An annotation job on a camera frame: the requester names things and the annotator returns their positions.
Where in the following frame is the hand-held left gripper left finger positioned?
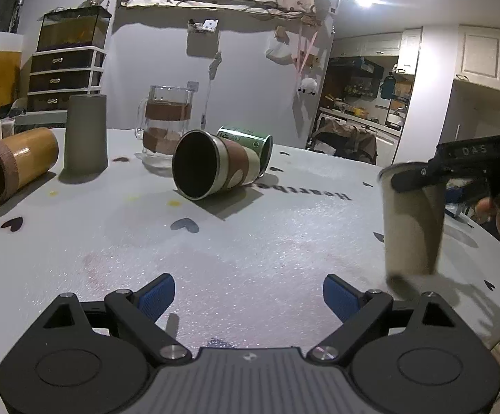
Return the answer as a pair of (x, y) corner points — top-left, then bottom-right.
(40, 273), (191, 363)

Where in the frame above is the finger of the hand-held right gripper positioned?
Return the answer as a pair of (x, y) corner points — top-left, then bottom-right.
(390, 161), (493, 194)

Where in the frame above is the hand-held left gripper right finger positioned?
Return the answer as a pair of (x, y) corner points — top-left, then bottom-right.
(312, 274), (460, 363)

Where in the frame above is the beige cup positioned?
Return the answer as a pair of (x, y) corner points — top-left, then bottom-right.
(378, 161), (448, 277)

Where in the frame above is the metal cup with brown sleeve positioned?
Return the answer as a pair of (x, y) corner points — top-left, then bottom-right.
(171, 130), (262, 201)

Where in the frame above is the green metal cup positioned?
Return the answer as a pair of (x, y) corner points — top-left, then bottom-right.
(216, 125), (274, 178)

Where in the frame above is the grey cup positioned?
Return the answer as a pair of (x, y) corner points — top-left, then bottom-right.
(62, 93), (109, 173)

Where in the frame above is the wooden cup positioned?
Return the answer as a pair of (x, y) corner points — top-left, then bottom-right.
(0, 127), (60, 204)

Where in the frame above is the chair with brown cloth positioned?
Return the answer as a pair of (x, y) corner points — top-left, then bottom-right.
(311, 114), (379, 166)

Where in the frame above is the heart-print tablecloth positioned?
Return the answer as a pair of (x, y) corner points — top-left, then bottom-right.
(0, 126), (500, 414)

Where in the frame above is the kitchen shelf with jars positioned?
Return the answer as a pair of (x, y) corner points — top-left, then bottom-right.
(321, 57), (385, 115)

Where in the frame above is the glass mug with brown bands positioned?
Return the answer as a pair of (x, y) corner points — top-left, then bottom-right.
(135, 85), (196, 170)

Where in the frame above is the white plastic bag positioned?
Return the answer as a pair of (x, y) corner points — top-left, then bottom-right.
(265, 33), (294, 66)

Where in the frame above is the dark plastic drawer cabinet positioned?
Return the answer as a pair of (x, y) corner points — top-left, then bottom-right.
(27, 47), (106, 112)

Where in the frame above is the glass fish tank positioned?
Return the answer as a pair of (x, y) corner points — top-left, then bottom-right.
(36, 6), (113, 53)

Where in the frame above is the white wall cabinet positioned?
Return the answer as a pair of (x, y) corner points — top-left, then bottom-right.
(454, 25), (500, 92)

